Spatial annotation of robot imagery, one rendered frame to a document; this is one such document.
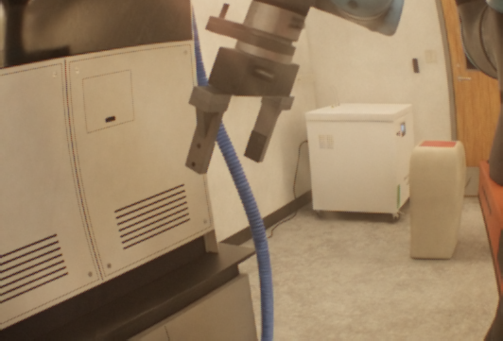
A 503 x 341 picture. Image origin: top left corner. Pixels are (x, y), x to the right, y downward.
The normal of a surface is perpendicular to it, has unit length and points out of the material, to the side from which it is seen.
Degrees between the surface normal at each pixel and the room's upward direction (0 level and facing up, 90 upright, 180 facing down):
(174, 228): 90
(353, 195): 90
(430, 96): 90
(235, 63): 83
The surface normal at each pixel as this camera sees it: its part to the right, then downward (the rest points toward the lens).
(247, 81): 0.80, 0.40
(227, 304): 0.83, 0.02
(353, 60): -0.55, 0.22
